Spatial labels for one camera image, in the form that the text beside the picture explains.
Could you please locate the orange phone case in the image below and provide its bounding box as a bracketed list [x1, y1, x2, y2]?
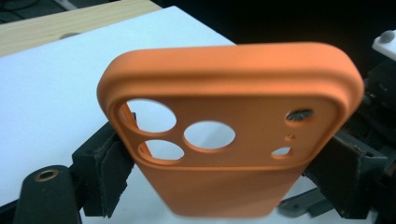
[96, 41, 365, 218]

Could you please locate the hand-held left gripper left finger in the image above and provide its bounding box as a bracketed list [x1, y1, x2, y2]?
[72, 111, 138, 218]

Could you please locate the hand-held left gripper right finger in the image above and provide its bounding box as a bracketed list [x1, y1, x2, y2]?
[303, 135, 380, 220]

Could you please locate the white metal desk frame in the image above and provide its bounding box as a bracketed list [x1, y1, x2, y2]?
[53, 0, 78, 11]

